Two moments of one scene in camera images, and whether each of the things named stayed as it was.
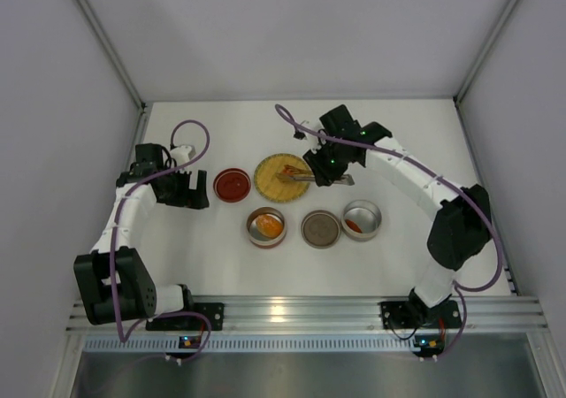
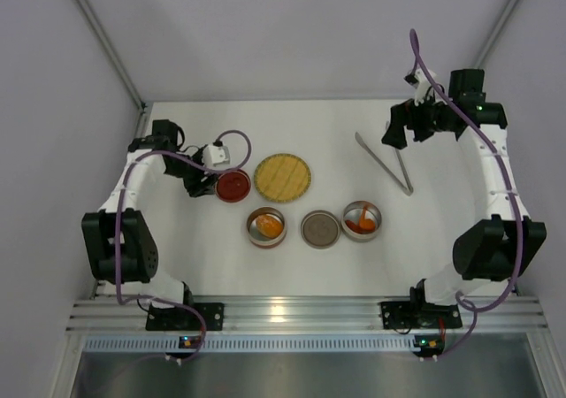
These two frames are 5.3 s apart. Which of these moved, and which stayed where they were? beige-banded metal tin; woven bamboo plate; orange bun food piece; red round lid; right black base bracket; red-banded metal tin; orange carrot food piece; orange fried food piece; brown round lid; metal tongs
Moved: metal tongs; orange carrot food piece
Stayed: red-banded metal tin; right black base bracket; woven bamboo plate; brown round lid; red round lid; orange bun food piece; beige-banded metal tin; orange fried food piece
